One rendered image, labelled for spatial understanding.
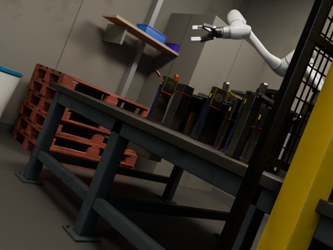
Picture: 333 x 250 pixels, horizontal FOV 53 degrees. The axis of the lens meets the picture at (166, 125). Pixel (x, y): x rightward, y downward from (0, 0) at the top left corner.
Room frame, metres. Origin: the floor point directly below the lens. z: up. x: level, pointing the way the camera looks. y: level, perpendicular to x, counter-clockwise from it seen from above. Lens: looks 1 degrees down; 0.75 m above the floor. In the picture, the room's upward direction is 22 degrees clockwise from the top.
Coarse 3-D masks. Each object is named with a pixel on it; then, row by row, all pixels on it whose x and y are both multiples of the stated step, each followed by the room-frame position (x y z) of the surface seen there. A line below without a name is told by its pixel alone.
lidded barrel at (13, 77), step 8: (0, 64) 3.19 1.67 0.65; (0, 72) 2.81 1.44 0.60; (8, 72) 2.85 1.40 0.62; (16, 72) 2.94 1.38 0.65; (0, 80) 2.83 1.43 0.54; (8, 80) 2.89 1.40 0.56; (16, 80) 2.99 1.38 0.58; (0, 88) 2.86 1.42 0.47; (8, 88) 2.93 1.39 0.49; (0, 96) 2.89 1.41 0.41; (8, 96) 2.98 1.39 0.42; (0, 104) 2.92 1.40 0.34; (0, 112) 2.97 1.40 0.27
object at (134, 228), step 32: (64, 96) 2.26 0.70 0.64; (128, 128) 1.72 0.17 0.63; (32, 160) 2.32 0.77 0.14; (64, 160) 2.48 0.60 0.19; (160, 160) 2.00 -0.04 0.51; (192, 160) 1.39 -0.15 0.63; (96, 192) 1.76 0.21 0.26; (256, 192) 1.17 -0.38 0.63; (128, 224) 1.57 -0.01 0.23; (256, 224) 1.18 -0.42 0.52; (320, 224) 1.01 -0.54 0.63
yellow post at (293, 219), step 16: (320, 96) 1.04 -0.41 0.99; (320, 112) 1.02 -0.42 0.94; (320, 128) 1.00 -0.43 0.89; (304, 144) 1.03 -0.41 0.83; (320, 144) 0.98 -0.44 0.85; (304, 160) 1.01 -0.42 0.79; (320, 160) 0.97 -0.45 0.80; (288, 176) 1.04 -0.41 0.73; (304, 176) 0.99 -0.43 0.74; (320, 176) 0.97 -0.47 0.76; (288, 192) 1.02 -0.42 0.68; (304, 192) 0.97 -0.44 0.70; (320, 192) 0.98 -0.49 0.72; (288, 208) 1.00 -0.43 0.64; (304, 208) 0.96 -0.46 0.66; (272, 224) 1.03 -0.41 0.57; (288, 224) 0.98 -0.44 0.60; (304, 224) 0.98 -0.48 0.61; (272, 240) 1.01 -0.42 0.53; (288, 240) 0.97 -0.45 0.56; (304, 240) 0.99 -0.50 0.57
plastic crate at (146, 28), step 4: (140, 24) 4.09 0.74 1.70; (144, 24) 4.04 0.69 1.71; (140, 28) 4.08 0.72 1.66; (144, 28) 4.03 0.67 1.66; (148, 28) 4.02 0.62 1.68; (152, 28) 4.05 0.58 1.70; (148, 32) 4.03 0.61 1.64; (152, 32) 4.07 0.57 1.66; (156, 32) 4.11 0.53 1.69; (152, 36) 4.08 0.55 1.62; (156, 36) 4.12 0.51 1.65; (160, 36) 4.16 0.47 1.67; (164, 36) 4.20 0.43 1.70; (160, 40) 4.18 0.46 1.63; (164, 40) 4.22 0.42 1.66
